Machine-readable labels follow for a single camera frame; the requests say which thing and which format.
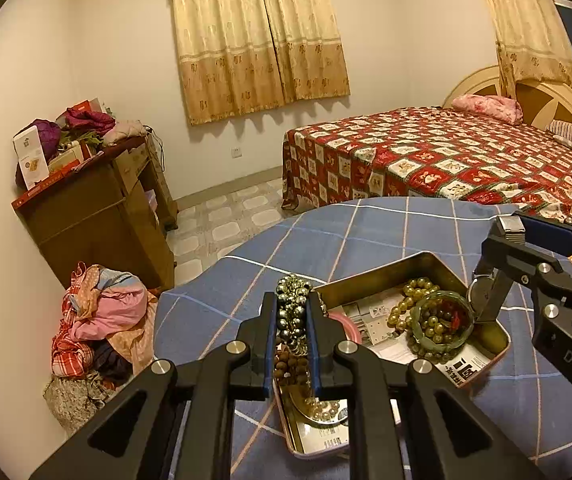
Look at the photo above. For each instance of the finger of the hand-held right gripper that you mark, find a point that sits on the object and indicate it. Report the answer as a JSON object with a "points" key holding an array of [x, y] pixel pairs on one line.
{"points": [[516, 255], [548, 232]]}

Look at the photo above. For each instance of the white picture box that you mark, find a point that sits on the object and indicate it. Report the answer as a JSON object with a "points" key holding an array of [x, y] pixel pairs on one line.
{"points": [[30, 160]]}

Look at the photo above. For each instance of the lilac storage box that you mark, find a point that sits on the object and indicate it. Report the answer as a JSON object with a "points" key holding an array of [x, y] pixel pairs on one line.
{"points": [[150, 200]]}

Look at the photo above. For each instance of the cream wooden bed frame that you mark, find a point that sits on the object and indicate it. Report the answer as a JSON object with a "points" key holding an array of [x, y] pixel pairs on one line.
{"points": [[541, 97]]}

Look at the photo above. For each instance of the white wall socket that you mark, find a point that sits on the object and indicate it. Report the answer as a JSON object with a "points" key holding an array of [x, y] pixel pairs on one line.
{"points": [[236, 152]]}

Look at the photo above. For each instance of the silver metal bangle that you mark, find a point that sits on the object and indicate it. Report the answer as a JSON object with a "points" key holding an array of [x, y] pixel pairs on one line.
{"points": [[301, 405]]}

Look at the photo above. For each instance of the pink bangle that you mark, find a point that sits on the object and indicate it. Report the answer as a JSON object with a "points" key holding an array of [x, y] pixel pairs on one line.
{"points": [[351, 327]]}

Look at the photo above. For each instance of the green cloth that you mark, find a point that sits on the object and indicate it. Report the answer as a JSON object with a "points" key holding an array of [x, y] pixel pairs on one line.
{"points": [[83, 137]]}

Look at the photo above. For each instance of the pale pink cloth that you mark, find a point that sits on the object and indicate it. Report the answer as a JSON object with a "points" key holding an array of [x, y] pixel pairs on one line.
{"points": [[125, 130]]}

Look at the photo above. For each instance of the bed with red patterned cover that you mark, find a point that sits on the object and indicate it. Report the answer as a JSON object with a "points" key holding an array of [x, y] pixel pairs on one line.
{"points": [[441, 160]]}

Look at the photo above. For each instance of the maroon cloth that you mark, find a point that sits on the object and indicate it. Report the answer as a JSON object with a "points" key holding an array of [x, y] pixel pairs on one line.
{"points": [[90, 120]]}

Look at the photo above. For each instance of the green jade bangle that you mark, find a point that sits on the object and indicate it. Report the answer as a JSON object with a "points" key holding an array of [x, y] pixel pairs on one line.
{"points": [[417, 330]]}

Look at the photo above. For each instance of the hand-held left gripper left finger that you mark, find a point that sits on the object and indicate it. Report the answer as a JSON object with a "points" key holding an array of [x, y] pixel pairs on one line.
{"points": [[269, 360]]}

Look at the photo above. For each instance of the pink pillow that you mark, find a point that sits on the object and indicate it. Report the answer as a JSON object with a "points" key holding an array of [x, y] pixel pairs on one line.
{"points": [[486, 105]]}

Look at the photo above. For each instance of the printed paper sheet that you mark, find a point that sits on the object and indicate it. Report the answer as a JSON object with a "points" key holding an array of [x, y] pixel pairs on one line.
{"points": [[381, 332]]}

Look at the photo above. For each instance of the pink tin box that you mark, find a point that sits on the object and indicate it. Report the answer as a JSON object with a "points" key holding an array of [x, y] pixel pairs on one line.
{"points": [[376, 272]]}

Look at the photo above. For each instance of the red and cream box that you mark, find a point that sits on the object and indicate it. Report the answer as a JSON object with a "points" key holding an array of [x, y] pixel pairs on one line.
{"points": [[68, 157]]}

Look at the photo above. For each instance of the red and white box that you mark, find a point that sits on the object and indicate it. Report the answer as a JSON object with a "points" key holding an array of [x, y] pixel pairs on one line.
{"points": [[83, 106]]}

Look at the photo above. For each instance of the brown wooden cabinet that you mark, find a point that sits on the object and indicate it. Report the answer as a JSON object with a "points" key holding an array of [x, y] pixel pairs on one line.
{"points": [[90, 225]]}

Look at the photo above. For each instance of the beige patterned curtain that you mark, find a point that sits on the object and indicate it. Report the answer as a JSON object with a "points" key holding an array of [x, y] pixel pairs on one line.
{"points": [[220, 45], [311, 35], [526, 35]]}

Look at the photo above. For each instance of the long red flat box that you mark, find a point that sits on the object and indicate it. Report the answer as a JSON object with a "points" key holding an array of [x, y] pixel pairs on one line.
{"points": [[35, 195]]}

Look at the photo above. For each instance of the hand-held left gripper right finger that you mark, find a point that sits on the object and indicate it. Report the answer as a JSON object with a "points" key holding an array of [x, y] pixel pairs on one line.
{"points": [[314, 360]]}

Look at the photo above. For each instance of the pile of colourful clothes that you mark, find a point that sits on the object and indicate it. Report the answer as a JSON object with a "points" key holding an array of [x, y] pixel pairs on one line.
{"points": [[100, 320]]}

